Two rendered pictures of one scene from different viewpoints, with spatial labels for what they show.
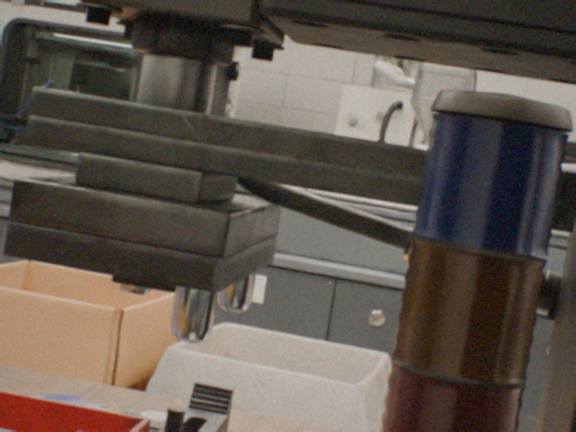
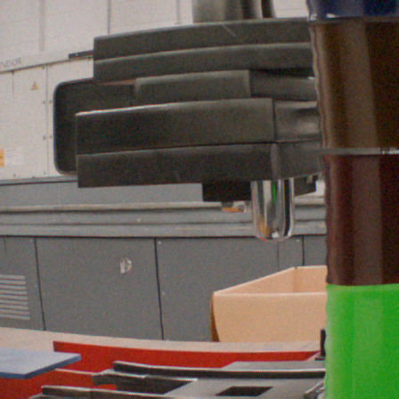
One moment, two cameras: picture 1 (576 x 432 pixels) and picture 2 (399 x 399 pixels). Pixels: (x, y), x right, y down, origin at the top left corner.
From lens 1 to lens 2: 0.11 m
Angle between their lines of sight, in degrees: 18
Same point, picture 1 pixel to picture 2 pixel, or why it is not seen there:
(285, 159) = not seen: hidden behind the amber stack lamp
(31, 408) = (220, 361)
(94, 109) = (144, 40)
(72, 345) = not seen: hidden behind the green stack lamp
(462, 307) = (353, 77)
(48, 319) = (313, 313)
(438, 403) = (355, 180)
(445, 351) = (349, 124)
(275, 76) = not seen: outside the picture
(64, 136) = (123, 70)
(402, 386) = (327, 173)
